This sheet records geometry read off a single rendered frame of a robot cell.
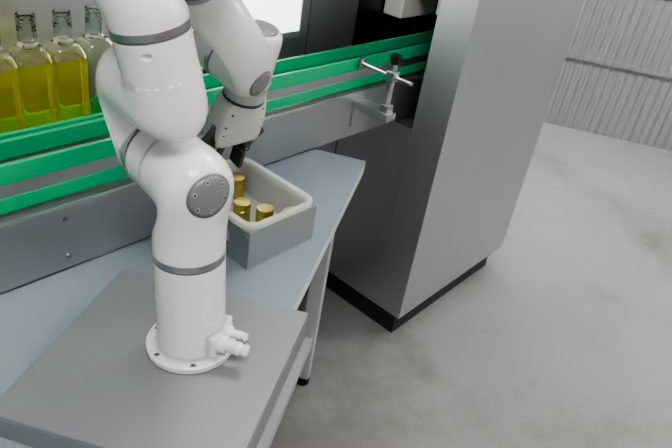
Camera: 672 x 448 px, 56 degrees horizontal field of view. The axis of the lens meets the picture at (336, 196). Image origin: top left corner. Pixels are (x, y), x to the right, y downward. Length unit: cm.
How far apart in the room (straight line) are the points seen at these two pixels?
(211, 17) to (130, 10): 25
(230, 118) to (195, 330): 40
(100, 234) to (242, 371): 40
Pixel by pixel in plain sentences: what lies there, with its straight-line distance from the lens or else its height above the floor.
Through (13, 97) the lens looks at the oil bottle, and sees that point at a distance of 113.
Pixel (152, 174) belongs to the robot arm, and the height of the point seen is 108.
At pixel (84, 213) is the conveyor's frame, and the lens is 112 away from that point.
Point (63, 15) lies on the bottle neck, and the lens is 114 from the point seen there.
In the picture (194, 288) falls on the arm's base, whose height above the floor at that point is 93.
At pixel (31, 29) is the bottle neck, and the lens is 113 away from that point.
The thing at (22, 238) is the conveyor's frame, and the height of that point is 84.
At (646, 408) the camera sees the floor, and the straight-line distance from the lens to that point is 237.
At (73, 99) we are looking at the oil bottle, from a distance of 118.
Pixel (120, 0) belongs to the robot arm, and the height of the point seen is 129.
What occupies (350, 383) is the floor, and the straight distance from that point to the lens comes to 202.
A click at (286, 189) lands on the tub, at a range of 125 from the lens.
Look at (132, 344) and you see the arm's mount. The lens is 96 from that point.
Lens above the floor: 146
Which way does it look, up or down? 30 degrees down
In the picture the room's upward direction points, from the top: 9 degrees clockwise
